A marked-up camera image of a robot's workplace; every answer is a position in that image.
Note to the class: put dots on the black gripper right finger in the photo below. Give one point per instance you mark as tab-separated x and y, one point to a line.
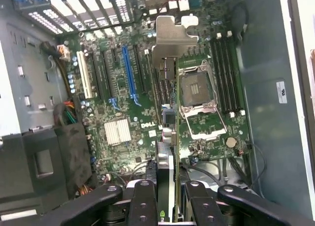
204	206

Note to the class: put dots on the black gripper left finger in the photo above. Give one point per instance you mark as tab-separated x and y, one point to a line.
144	203

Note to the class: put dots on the round coin battery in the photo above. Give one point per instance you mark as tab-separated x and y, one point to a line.
231	142

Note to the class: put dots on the silver chipset heatsink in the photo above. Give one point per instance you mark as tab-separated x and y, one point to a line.
117	132

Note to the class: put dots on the CPU socket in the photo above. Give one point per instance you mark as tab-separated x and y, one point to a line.
194	90

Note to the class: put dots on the black plastic fan shroud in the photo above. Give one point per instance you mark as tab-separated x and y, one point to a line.
29	157

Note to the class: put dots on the black RAM slot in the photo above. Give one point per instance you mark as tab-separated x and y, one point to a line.
226	74
232	73
238	72
220	75

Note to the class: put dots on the green Dell motherboard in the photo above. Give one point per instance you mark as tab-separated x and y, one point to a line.
118	71

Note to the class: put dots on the white expansion slot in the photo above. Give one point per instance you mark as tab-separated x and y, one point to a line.
85	75

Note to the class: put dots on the short black expansion slot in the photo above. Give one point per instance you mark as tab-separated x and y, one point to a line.
114	56

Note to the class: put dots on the open black PC case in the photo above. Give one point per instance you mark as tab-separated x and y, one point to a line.
265	63

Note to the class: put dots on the white power connector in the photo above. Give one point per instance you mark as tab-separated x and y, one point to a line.
63	52

